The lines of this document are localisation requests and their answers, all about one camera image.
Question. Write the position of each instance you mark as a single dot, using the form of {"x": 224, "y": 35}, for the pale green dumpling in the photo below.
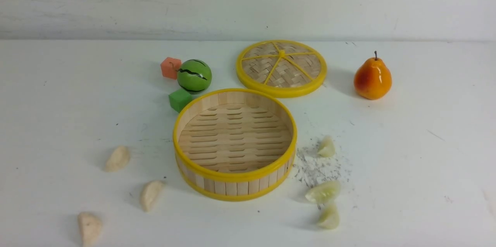
{"x": 329, "y": 217}
{"x": 326, "y": 147}
{"x": 324, "y": 192}

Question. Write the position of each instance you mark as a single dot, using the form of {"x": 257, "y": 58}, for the white dumpling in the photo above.
{"x": 150, "y": 194}
{"x": 118, "y": 160}
{"x": 90, "y": 228}

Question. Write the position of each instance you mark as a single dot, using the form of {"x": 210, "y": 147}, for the bamboo steamer tray yellow rim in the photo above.
{"x": 235, "y": 144}

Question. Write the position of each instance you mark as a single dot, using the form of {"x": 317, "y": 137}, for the woven bamboo steamer lid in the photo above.
{"x": 281, "y": 68}

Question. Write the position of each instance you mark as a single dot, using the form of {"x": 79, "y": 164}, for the green toy watermelon ball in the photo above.
{"x": 194, "y": 76}

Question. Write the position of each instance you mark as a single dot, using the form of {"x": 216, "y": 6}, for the green cube block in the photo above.
{"x": 179, "y": 99}

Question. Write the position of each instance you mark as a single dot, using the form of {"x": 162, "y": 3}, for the orange cube block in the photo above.
{"x": 170, "y": 67}

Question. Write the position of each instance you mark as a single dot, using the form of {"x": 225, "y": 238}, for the orange toy pear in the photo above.
{"x": 373, "y": 80}

